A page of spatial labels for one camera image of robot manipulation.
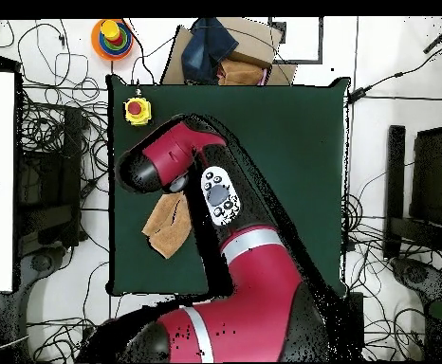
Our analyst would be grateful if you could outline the tan terry towel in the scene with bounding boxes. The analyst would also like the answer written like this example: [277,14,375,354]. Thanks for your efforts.
[141,191,194,261]

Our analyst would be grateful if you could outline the long black flat bar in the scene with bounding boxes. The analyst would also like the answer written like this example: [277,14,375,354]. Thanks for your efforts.
[382,124,407,262]

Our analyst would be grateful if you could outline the yellow emergency stop button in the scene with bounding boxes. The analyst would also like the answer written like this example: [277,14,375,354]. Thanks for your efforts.
[122,96,155,128]

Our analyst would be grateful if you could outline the light brown folded cloth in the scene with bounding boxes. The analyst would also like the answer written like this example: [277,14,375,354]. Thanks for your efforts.
[217,59,267,87]

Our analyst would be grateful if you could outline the dark green tablecloth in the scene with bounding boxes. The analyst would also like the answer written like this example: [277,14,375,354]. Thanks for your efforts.
[105,74,352,299]

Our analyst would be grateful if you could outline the blue denim jeans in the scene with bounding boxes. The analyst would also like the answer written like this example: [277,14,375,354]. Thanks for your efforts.
[180,17,241,85]

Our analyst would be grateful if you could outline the black round foot knob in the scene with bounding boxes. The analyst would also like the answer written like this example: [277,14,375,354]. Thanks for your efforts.
[404,263,429,285]
[30,251,53,273]

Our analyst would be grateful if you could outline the brown cardboard box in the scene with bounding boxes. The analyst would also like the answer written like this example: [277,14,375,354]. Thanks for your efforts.
[159,16,299,87]

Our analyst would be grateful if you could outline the grey stand base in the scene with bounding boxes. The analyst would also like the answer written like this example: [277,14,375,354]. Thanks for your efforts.
[13,242,79,308]

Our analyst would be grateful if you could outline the black power adapter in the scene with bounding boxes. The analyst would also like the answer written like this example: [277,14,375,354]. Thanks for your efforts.
[346,86,373,106]

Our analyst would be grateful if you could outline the black power strip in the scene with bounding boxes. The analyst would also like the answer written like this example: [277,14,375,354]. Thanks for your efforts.
[351,291,366,351]

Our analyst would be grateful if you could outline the dark stand base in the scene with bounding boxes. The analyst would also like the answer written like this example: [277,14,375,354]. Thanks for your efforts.
[391,256,442,318]

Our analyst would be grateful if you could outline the colourful ring stacking toy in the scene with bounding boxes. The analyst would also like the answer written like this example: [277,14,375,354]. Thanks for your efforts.
[90,18,136,63]

